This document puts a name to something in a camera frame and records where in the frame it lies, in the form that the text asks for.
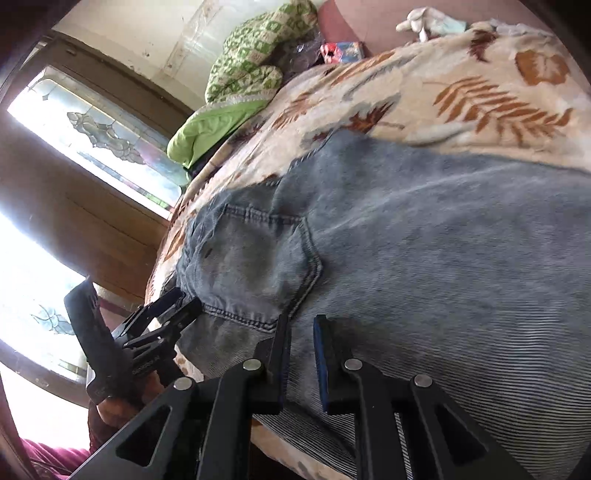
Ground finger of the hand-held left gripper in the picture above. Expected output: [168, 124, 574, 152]
[127, 298, 204, 347]
[113, 287, 184, 342]

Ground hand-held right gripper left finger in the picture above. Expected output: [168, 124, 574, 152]
[69, 314, 294, 480]

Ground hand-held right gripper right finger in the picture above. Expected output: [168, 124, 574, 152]
[313, 315, 532, 480]

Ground blue-grey corduroy pants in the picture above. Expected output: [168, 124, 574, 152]
[175, 129, 591, 480]

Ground person's left forearm maroon sleeve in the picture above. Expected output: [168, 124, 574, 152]
[21, 406, 116, 478]

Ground person's left hand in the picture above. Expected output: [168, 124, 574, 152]
[90, 374, 160, 441]

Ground stained glass window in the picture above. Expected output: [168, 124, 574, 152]
[0, 32, 195, 393]

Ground green patterned quilt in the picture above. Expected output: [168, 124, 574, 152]
[166, 0, 319, 169]

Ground dark clear plastic bag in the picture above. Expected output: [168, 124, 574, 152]
[272, 39, 324, 81]

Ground beige leaf-print blanket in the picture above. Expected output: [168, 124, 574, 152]
[145, 23, 583, 480]

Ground red and blue packet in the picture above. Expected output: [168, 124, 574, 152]
[320, 41, 365, 63]

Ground pink sofa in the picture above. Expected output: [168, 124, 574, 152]
[318, 0, 522, 58]

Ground white glove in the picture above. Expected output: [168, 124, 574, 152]
[396, 6, 444, 43]

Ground pale green cloth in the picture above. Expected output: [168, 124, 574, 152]
[434, 16, 467, 35]

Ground grey-white glove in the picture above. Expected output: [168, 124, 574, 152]
[492, 21, 541, 40]

